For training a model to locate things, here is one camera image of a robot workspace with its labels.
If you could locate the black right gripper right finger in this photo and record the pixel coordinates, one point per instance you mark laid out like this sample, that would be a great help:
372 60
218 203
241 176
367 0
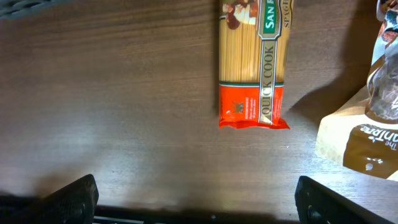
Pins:
320 205

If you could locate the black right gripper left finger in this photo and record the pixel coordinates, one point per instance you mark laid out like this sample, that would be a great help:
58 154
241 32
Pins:
74 203

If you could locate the beige dried mushroom pouch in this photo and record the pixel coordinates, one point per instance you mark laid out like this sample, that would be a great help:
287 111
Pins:
362 134

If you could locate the orange San Remo spaghetti packet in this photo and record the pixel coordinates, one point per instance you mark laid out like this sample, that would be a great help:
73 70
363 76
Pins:
254 39

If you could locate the grey plastic lattice basket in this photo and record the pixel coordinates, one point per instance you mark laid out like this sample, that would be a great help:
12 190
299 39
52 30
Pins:
11 9

